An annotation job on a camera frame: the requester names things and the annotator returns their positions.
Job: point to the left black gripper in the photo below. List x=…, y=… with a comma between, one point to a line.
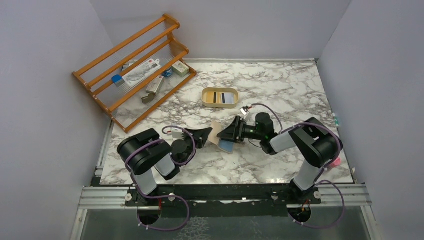
x=193, y=138

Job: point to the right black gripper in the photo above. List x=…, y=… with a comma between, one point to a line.
x=237, y=129

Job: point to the beige leather card holder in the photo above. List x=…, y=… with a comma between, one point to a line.
x=217, y=127

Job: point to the grey card with black stripe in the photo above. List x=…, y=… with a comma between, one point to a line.
x=227, y=98

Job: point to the beige oval tray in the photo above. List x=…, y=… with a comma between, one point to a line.
x=219, y=89

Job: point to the orange wooden shelf rack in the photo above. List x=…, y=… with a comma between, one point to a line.
x=123, y=105

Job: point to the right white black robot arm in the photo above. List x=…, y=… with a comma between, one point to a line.
x=318, y=145

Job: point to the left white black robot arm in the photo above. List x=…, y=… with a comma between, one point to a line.
x=145, y=151

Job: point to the grey white stapler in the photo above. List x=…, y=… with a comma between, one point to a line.
x=153, y=89

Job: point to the blue white tape roll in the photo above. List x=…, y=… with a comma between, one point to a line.
x=168, y=72

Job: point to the white flat package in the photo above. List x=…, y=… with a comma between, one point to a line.
x=141, y=72

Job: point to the blue capped item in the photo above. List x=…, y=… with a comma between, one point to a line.
x=118, y=80

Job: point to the pink bottle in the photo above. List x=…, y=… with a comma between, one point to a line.
x=334, y=164

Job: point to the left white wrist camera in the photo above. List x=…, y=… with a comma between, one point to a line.
x=176, y=133

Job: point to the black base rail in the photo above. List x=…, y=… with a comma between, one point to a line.
x=201, y=200

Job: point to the green white wall item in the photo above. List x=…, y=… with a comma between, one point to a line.
x=336, y=120

